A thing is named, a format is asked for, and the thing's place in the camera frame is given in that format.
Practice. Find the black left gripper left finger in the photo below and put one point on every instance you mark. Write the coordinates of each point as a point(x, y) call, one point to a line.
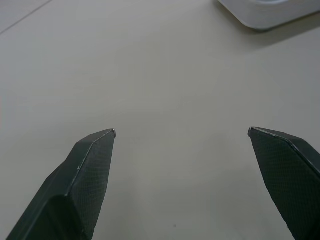
point(82, 185)

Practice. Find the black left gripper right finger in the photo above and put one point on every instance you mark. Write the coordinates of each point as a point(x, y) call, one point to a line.
point(287, 175)

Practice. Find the white rounded tray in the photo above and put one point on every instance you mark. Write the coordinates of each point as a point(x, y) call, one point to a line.
point(267, 12)

